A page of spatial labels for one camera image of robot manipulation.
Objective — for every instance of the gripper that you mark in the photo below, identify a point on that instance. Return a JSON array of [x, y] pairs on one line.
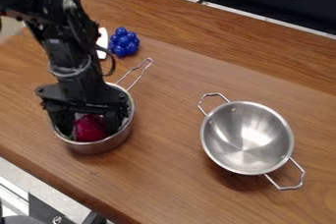
[[83, 93]]

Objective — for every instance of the blue toy grapes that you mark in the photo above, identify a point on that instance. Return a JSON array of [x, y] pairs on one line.
[[124, 42]]

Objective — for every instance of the red toy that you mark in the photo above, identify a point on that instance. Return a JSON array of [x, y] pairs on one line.
[[89, 129]]

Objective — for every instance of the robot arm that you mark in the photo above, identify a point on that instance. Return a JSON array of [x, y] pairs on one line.
[[57, 21]]

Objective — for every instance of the white tool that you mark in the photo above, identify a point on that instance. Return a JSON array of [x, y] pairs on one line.
[[102, 43]]

